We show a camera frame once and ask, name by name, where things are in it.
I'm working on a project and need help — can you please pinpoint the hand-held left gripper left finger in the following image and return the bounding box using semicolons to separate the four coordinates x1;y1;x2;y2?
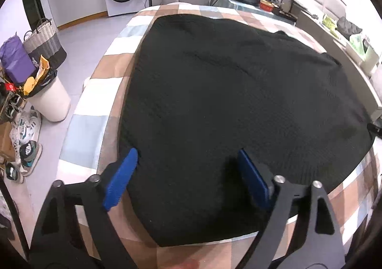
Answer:
31;147;140;269

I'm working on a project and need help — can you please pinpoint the teal coffee table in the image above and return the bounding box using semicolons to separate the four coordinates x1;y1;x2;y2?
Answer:
209;0;297;25

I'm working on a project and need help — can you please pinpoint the black knit sweater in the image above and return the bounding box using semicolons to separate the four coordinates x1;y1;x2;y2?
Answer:
119;13;375;248

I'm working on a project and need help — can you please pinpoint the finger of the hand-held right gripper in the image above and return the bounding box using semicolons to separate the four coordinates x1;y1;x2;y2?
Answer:
368;122;382;140

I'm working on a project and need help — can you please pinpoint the teal grey sneaker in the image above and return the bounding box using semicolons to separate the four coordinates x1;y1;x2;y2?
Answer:
19;140;42;176

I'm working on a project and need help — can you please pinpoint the beige side table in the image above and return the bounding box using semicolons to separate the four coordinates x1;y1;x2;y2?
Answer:
294;8;382;120

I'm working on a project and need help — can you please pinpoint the woven laundry basket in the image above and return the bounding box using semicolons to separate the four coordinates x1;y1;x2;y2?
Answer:
23;18;68;70

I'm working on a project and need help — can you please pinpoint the yellow green packet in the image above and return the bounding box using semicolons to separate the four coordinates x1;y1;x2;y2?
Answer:
322;16;338;31

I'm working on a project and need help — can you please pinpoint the black tray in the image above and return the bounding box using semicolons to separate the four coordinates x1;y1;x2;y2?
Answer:
274;7;297;21

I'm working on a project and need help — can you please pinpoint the purple bag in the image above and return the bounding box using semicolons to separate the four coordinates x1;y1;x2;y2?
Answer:
0;33;36;86

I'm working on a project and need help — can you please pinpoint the green plastic bag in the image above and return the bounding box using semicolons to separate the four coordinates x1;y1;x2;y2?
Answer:
349;33;366;55

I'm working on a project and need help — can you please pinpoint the checked tablecloth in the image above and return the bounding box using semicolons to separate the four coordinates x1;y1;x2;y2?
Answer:
57;2;381;269

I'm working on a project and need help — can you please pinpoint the black white sneaker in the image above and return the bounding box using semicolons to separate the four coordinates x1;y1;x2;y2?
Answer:
4;162;24;184

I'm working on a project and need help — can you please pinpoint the black cable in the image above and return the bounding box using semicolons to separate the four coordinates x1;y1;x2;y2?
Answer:
0;174;30;258

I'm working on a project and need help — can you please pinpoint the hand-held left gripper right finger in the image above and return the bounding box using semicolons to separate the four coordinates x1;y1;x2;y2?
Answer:
238;149;346;269

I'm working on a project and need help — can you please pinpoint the white trash bin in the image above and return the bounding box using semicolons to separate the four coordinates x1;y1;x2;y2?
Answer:
22;68;71;122

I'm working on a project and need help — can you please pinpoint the white cup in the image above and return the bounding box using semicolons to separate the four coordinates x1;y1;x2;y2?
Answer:
360;44;379;76

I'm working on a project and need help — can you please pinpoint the dark grey bag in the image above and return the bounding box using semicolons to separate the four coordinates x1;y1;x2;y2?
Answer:
337;16;363;36

